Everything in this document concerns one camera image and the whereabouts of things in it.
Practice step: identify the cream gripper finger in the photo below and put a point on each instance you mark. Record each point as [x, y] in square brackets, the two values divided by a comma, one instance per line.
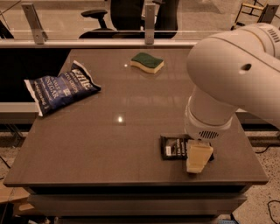
[198, 154]

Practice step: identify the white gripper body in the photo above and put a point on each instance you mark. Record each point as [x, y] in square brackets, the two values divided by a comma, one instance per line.
[204, 129]

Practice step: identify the black rxbar chocolate wrapper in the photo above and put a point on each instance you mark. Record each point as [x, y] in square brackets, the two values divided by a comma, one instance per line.
[174, 147]

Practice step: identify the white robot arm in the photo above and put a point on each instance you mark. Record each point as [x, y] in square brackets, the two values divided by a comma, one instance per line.
[232, 70]

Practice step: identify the green and yellow sponge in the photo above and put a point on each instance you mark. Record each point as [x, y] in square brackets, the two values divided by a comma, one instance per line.
[147, 63]

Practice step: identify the black office chair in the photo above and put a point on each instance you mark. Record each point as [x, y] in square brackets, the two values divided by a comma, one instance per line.
[128, 23]

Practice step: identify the blue kettle chips bag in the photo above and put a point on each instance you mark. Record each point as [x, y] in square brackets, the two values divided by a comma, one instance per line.
[54, 92]

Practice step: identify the cardboard box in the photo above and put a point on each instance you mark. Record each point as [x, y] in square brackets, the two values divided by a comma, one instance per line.
[18, 197]

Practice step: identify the right metal rail bracket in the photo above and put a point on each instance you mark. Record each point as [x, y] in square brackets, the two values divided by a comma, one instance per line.
[268, 14]

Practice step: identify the metal rail bracket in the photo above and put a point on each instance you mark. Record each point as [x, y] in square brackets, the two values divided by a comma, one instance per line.
[149, 23]
[268, 14]
[38, 33]

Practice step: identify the yellow frame cart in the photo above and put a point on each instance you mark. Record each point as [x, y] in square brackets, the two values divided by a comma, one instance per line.
[250, 11]

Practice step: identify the middle metal rail bracket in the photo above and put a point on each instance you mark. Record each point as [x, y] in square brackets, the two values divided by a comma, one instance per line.
[149, 23]

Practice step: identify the left metal rail bracket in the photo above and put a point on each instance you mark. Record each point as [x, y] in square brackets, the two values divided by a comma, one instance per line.
[38, 33]

